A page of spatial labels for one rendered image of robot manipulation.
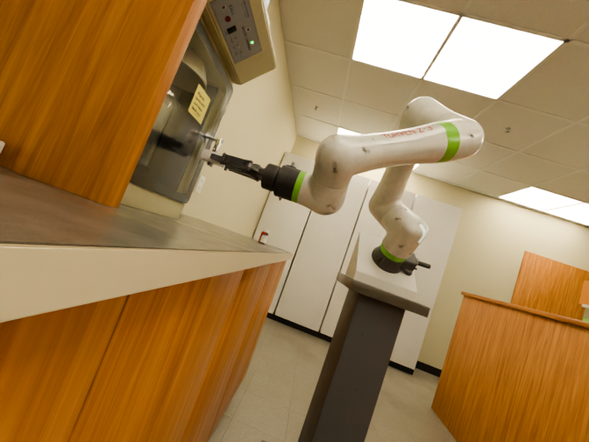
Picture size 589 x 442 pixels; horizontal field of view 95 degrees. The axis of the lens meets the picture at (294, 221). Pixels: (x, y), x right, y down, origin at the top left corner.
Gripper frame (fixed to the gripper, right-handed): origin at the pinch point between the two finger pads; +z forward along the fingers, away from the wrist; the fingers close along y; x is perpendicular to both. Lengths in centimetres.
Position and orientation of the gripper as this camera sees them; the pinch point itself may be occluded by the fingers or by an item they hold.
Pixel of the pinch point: (213, 158)
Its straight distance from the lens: 84.9
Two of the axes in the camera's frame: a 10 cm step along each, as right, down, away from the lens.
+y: -0.7, -1.2, -9.9
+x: -3.4, 9.4, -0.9
